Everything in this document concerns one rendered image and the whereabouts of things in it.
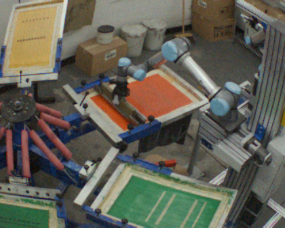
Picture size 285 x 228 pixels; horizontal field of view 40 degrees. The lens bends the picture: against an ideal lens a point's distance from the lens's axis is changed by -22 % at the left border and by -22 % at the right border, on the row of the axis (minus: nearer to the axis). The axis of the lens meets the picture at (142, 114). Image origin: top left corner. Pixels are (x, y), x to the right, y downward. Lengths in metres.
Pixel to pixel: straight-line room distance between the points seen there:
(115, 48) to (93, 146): 1.36
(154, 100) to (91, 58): 1.89
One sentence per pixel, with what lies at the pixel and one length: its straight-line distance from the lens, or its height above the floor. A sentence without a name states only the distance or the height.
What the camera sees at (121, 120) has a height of 0.95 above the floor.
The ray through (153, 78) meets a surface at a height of 0.95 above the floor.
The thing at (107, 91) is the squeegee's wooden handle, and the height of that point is 1.04.
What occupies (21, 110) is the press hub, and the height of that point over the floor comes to 1.31.
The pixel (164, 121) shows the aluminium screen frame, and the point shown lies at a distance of 3.20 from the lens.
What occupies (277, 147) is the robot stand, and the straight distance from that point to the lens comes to 2.86.
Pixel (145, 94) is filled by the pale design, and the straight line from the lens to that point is 3.46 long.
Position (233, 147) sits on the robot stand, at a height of 1.18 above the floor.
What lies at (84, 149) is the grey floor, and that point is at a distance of 4.39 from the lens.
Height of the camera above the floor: 2.97
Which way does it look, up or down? 38 degrees down
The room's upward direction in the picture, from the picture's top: 7 degrees clockwise
